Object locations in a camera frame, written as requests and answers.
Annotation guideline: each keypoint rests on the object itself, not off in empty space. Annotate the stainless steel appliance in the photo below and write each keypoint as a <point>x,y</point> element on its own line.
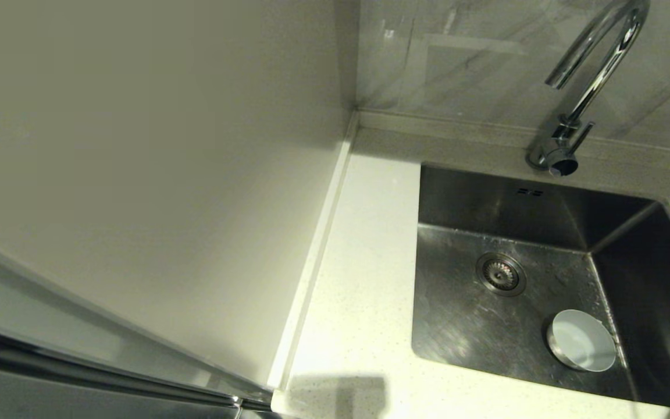
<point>50,396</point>

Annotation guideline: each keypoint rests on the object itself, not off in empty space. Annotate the pale blue bowl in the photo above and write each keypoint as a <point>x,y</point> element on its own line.
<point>582,343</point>

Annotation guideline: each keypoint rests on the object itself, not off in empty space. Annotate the round metal drain strainer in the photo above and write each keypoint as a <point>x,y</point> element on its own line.
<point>501,273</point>

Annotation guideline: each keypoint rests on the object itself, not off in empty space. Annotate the chrome gooseneck faucet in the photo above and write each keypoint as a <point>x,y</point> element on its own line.
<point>594,75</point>

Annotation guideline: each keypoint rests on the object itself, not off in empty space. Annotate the stainless steel sink basin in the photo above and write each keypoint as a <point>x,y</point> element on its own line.
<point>445,198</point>

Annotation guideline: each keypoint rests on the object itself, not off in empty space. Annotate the white cabinet side panel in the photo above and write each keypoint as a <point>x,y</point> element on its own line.
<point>137,145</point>

